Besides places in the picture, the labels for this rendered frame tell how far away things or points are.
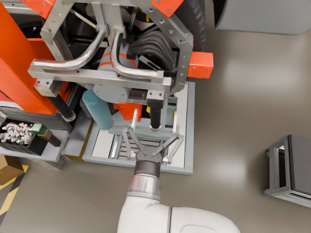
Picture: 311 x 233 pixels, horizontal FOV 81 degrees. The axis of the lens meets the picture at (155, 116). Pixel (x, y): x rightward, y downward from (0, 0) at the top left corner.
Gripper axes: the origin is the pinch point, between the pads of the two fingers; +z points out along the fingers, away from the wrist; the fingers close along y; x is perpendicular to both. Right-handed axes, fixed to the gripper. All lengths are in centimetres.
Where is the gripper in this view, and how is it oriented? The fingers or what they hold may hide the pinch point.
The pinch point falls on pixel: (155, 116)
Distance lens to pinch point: 62.5
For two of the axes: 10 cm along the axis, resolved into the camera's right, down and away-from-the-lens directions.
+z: 1.3, -8.6, 5.0
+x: 0.0, -5.0, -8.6
